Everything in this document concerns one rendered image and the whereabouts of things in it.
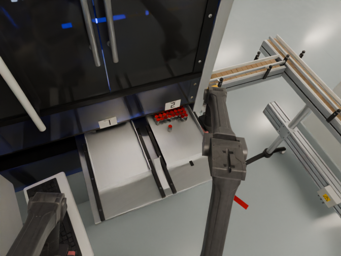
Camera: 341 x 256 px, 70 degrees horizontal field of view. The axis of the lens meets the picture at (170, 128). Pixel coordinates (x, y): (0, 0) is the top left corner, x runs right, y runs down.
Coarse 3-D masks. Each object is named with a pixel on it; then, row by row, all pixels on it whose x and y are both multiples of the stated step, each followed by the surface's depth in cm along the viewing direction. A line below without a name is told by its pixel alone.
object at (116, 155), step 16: (112, 128) 133; (128, 128) 134; (96, 144) 127; (112, 144) 128; (128, 144) 128; (96, 160) 122; (112, 160) 123; (128, 160) 123; (144, 160) 124; (96, 176) 118; (112, 176) 118; (128, 176) 119
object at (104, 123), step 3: (114, 117) 117; (102, 120) 115; (105, 120) 116; (108, 120) 117; (111, 120) 118; (114, 120) 119; (99, 123) 116; (102, 123) 117; (105, 123) 118; (108, 123) 119; (111, 123) 120; (114, 123) 121; (102, 126) 119; (105, 126) 120
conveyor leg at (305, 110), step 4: (304, 108) 165; (308, 108) 163; (300, 112) 170; (304, 112) 167; (308, 112) 166; (296, 116) 174; (300, 116) 171; (304, 116) 170; (292, 120) 179; (296, 120) 175; (300, 120) 174; (288, 124) 185; (292, 124) 180; (296, 124) 178; (292, 128) 182; (276, 140) 202; (280, 140) 198; (272, 144) 208; (276, 144) 204; (268, 148) 214; (272, 148) 210; (268, 152) 216
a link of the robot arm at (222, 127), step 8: (208, 88) 95; (216, 88) 93; (224, 88) 94; (208, 96) 92; (216, 96) 86; (224, 96) 88; (208, 104) 91; (216, 104) 81; (224, 104) 81; (216, 112) 76; (224, 112) 76; (216, 120) 71; (224, 120) 71; (216, 128) 67; (224, 128) 67; (208, 136) 64; (216, 136) 65; (224, 136) 65; (232, 136) 64; (208, 144) 61; (208, 152) 61
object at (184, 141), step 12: (192, 120) 140; (156, 132) 134; (168, 132) 134; (180, 132) 135; (192, 132) 136; (168, 144) 130; (180, 144) 131; (192, 144) 131; (168, 156) 126; (180, 156) 127; (192, 156) 125
